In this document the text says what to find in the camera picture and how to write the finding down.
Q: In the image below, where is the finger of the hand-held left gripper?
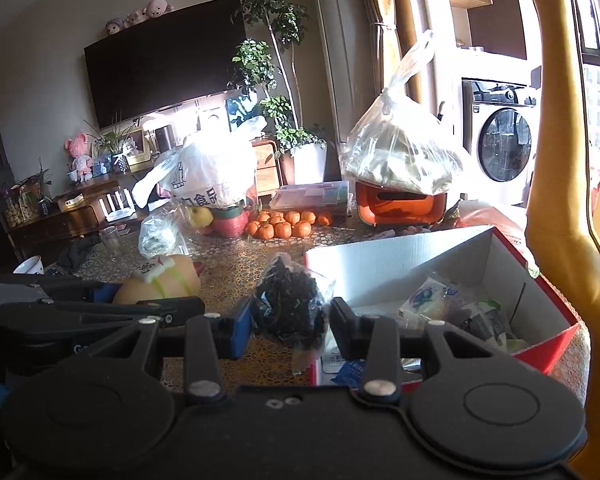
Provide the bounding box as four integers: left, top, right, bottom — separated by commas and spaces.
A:
0, 296, 206, 346
30, 282, 123, 303

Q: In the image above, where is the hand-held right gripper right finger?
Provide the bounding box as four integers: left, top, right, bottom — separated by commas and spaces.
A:
330, 297, 501, 405

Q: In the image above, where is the white small appliance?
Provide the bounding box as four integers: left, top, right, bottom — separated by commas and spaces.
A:
197, 102, 226, 134

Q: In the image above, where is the black television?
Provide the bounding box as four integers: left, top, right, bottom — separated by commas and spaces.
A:
84, 0, 247, 131

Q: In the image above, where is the large white printed bag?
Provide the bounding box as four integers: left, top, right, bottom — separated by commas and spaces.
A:
132, 115, 269, 209

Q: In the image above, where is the gold photo frame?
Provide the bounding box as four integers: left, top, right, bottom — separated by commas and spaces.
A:
125, 127, 152, 159

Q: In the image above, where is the green apple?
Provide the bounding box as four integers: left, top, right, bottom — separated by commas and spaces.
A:
187, 206, 215, 229

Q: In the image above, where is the pink plush doll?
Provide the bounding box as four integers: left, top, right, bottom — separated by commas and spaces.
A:
64, 134, 94, 183

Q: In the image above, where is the yellow curtain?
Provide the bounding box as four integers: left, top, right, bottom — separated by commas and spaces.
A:
355, 0, 432, 107

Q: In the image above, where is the white router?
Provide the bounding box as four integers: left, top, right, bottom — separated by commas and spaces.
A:
97, 192, 137, 222

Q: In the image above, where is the white washing machine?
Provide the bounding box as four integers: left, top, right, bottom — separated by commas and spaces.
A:
462, 77, 540, 206

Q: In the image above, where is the grey green plastic packet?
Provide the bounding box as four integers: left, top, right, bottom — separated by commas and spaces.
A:
460, 300, 512, 352

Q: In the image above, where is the clear plastic storage box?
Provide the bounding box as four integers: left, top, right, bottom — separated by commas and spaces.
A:
270, 180, 351, 211

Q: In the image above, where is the wooden television cabinet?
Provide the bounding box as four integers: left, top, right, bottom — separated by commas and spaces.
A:
7, 175, 152, 257

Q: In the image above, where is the white bun packet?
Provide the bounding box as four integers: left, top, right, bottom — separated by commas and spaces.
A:
397, 277, 461, 329

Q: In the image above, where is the potted green tree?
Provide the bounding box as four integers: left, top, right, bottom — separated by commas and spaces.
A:
227, 0, 329, 186

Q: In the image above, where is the yellow giraffe toy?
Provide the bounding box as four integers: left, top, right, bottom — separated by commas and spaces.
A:
485, 0, 600, 480

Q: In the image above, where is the white mushroom print bowl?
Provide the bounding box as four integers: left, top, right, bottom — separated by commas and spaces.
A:
13, 256, 45, 275

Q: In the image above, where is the clear glass cup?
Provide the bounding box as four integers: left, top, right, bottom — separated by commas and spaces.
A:
100, 227, 121, 261

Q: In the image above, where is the pink plush bear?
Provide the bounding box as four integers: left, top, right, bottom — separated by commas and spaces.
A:
145, 0, 176, 20

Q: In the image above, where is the crumpled clear plastic bag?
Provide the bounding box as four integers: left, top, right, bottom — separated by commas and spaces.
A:
139, 207, 189, 256

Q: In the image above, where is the red apple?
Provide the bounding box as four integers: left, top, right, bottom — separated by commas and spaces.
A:
212, 210, 249, 239

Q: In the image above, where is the red cardboard box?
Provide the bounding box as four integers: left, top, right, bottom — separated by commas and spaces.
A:
305, 225, 581, 387

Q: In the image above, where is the wooden bedside cabinet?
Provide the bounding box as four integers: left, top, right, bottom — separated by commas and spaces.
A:
252, 140, 281, 196

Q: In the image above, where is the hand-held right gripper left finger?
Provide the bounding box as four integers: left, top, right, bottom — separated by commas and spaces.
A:
75, 300, 255, 403

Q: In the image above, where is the gold lace patterned desktop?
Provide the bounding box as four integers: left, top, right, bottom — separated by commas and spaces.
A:
72, 210, 592, 396

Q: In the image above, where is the white standing air conditioner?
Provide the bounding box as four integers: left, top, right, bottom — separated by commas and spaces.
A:
310, 0, 377, 147

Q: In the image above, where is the grey cylindrical appliance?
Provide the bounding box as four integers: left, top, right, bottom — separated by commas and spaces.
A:
155, 125, 176, 154

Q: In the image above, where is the small potted plant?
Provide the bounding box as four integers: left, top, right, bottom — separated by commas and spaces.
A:
27, 157, 54, 216

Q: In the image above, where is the blue snack packet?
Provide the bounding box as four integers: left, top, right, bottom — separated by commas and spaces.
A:
330, 357, 376, 386

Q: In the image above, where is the glass snack jar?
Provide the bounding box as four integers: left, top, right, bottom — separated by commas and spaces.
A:
0, 187, 26, 229

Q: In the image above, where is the black cloth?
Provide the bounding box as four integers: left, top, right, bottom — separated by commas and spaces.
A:
57, 247, 104, 269

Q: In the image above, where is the yellow pig figurine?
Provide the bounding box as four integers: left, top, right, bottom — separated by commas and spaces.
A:
112, 255, 204, 306

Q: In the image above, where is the potted grass plant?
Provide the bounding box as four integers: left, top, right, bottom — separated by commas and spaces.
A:
85, 117, 141, 174

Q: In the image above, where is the black snack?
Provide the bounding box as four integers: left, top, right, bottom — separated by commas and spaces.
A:
252, 255, 336, 352

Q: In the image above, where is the pile of tangerines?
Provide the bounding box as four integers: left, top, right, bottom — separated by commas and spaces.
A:
246, 210, 334, 240

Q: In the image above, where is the orange green tissue box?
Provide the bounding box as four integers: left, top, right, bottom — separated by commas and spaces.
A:
355, 180, 449, 226

